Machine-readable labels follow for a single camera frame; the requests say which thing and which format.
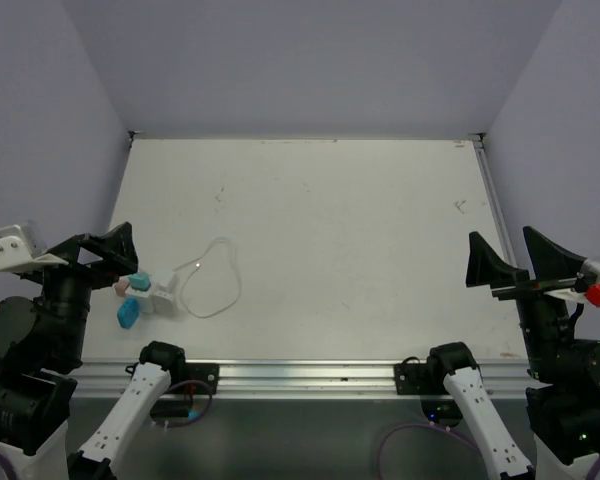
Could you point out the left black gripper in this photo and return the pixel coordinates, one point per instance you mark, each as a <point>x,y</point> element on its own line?
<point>116,251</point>

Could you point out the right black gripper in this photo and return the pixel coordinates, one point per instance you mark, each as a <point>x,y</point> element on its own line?
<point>551,263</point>

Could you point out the teal usb charger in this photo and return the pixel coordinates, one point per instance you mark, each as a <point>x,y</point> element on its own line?
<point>140,281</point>

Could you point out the white cube power socket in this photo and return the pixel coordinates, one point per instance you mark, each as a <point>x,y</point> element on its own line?
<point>144,298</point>

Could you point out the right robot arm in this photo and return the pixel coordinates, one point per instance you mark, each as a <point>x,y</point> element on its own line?
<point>564,412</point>

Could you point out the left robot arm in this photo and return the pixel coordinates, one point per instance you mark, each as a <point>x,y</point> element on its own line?
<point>41,342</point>

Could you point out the blue plug adapter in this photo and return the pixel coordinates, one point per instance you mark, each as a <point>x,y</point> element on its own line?
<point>128,313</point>

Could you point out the white flat plug adapter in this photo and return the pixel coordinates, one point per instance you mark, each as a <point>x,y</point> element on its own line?
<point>164,303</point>

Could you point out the white power brick charger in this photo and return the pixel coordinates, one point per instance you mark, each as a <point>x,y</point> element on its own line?
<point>166,281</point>

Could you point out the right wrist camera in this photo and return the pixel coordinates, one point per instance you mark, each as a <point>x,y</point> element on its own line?
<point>586,289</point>

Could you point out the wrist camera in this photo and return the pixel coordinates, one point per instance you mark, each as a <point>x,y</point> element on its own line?
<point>22,250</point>
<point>586,289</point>

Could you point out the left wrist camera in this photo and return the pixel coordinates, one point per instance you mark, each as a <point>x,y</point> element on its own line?
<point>22,250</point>

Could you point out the aluminium front rail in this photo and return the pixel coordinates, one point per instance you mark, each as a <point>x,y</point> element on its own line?
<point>304,379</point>

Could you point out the aluminium rail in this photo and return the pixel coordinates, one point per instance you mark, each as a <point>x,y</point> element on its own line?
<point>304,379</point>
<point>478,141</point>

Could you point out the aluminium right side rail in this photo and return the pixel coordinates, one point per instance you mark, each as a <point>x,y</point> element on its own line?
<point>478,141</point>

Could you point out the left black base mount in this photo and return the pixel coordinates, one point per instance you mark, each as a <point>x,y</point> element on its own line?
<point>206,372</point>

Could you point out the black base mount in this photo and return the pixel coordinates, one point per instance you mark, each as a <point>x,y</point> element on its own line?
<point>413,378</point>
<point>206,372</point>

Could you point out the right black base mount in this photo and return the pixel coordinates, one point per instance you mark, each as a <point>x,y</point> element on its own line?
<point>413,378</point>

